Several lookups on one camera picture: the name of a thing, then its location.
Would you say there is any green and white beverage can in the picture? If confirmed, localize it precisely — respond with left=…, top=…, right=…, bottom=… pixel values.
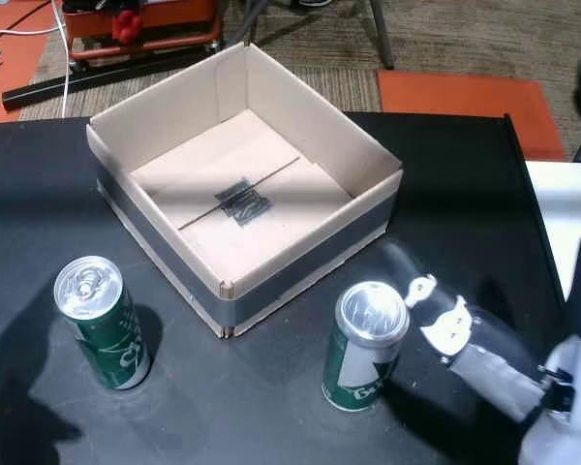
left=321, top=279, right=412, bottom=412

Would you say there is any black chair leg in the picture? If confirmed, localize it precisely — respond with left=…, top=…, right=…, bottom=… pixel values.
left=241, top=0, right=271, bottom=46

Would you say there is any white side table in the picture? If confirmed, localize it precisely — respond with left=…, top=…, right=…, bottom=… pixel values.
left=525, top=161, right=581, bottom=304

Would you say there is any white cable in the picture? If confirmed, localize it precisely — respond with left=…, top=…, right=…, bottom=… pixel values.
left=0, top=0, right=73, bottom=118

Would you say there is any red metal cart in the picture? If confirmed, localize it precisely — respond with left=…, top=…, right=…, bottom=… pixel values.
left=60, top=0, right=224, bottom=62

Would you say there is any grey chair leg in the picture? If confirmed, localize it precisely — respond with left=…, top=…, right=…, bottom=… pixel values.
left=370, top=0, right=396, bottom=70

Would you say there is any black cable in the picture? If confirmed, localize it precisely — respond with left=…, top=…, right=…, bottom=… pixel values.
left=0, top=0, right=50, bottom=38

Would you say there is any red knob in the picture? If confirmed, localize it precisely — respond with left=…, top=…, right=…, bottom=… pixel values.
left=113, top=10, right=142, bottom=44

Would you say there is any open cardboard box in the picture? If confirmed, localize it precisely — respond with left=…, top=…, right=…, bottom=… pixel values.
left=85, top=42, right=404, bottom=339

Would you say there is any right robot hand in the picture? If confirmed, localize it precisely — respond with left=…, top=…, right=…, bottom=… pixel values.
left=384, top=57, right=581, bottom=465

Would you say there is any black metal bar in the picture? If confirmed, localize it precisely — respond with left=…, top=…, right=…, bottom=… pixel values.
left=1, top=47, right=214, bottom=111

